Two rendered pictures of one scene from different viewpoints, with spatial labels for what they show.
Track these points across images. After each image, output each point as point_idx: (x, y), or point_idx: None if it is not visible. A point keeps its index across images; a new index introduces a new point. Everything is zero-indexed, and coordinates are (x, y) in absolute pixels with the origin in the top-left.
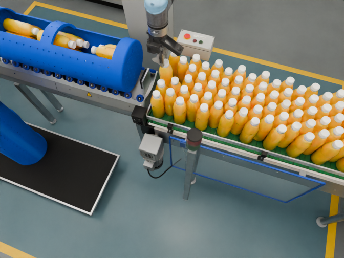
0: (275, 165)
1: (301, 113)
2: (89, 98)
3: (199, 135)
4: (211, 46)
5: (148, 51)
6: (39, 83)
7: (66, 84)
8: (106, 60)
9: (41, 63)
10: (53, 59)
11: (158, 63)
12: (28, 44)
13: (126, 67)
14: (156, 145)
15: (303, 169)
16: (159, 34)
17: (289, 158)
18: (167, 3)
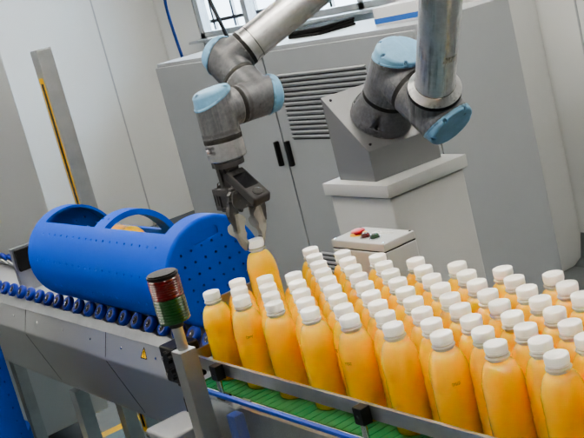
0: None
1: (461, 307)
2: (143, 366)
3: (168, 272)
4: (389, 242)
5: (217, 209)
6: (85, 348)
7: (117, 334)
8: (158, 236)
9: (82, 268)
10: (96, 253)
11: (235, 237)
12: (77, 235)
13: (189, 254)
14: (185, 426)
15: None
16: (215, 155)
17: (411, 419)
18: (222, 96)
